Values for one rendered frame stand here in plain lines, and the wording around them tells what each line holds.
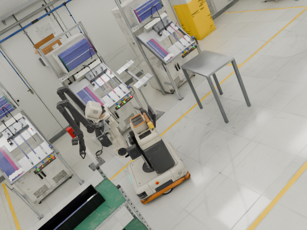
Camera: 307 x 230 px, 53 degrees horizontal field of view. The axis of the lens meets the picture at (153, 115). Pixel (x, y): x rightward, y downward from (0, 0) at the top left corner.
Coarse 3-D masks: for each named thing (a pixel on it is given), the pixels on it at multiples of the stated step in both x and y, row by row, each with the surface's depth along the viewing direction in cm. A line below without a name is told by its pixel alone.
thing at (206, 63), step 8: (200, 56) 445; (208, 56) 432; (216, 56) 421; (224, 56) 410; (184, 64) 447; (192, 64) 434; (200, 64) 423; (208, 64) 412; (216, 64) 402; (224, 64) 393; (232, 64) 403; (184, 72) 450; (200, 72) 404; (208, 72) 394; (208, 80) 392; (216, 80) 477; (240, 80) 412; (192, 88) 464; (216, 96) 404; (200, 104) 479; (248, 104) 431; (224, 112) 419; (224, 120) 427
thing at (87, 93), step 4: (84, 88) 474; (88, 88) 475; (80, 92) 471; (84, 92) 471; (88, 92) 472; (92, 92) 472; (80, 96) 468; (84, 96) 468; (88, 96) 469; (92, 96) 469; (96, 96) 470; (84, 100) 466; (88, 100) 466; (92, 100) 466; (96, 100) 467; (100, 100) 467; (104, 104) 465
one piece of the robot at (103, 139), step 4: (96, 132) 346; (100, 132) 342; (96, 136) 338; (100, 136) 333; (104, 136) 334; (108, 136) 337; (100, 140) 335; (104, 140) 336; (108, 140) 338; (104, 144) 338; (108, 144) 340
